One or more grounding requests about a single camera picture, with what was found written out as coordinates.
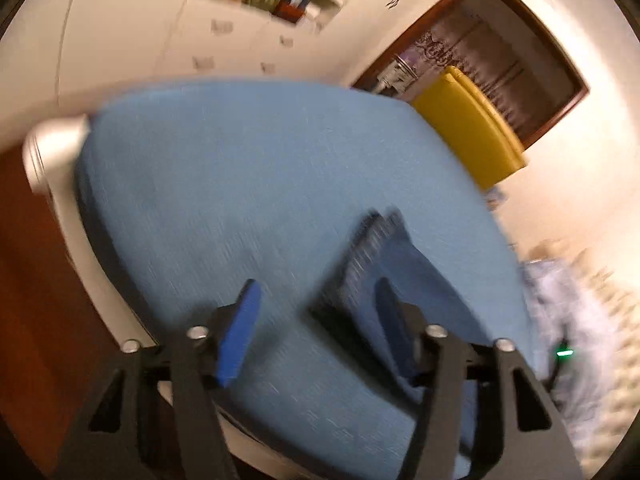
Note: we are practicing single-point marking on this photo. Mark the grey star pattern duvet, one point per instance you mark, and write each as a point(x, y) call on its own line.
point(556, 300)

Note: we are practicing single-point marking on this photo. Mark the dark blue denim jeans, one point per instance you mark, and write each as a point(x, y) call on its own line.
point(344, 271)

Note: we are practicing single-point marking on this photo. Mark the teal quilted bed mattress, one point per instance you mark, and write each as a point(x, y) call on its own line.
point(187, 191)

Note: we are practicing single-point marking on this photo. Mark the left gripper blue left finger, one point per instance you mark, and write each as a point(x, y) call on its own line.
point(234, 328)

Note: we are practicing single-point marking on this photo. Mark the yellow armchair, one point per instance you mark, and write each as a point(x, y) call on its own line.
point(472, 128)

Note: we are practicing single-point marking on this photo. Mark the small picture box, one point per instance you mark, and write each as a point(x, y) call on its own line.
point(494, 198)

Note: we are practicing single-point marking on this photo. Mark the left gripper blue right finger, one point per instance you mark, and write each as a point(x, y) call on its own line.
point(391, 314)

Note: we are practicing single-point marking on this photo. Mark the lace window curtain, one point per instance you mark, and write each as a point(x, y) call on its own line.
point(527, 90)

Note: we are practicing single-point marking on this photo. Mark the white wardrobe shelf unit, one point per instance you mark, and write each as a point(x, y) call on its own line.
point(61, 57)

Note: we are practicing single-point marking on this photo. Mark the cream tufted headboard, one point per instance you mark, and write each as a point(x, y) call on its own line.
point(622, 307)

